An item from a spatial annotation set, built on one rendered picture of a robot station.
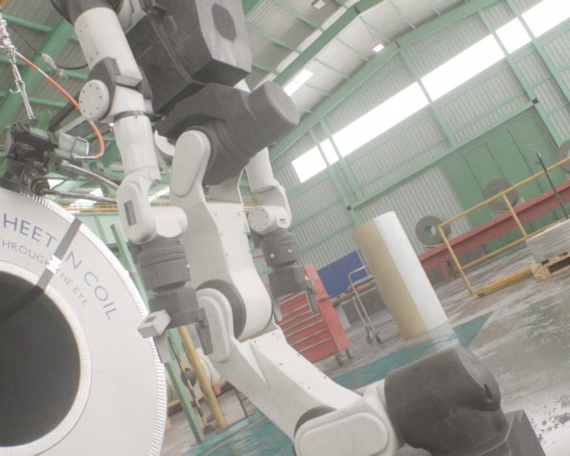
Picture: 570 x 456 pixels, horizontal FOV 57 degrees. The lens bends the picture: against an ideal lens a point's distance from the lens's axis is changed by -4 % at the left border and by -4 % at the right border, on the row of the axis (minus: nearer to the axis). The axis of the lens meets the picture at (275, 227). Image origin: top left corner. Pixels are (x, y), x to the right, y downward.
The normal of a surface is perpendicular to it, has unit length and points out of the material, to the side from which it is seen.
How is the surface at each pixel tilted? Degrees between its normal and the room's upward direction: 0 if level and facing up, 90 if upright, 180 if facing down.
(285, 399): 90
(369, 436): 90
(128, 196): 90
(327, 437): 90
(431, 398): 78
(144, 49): 101
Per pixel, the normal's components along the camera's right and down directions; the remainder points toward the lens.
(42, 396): -0.63, -0.40
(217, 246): -0.50, 0.04
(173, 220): 0.83, -0.27
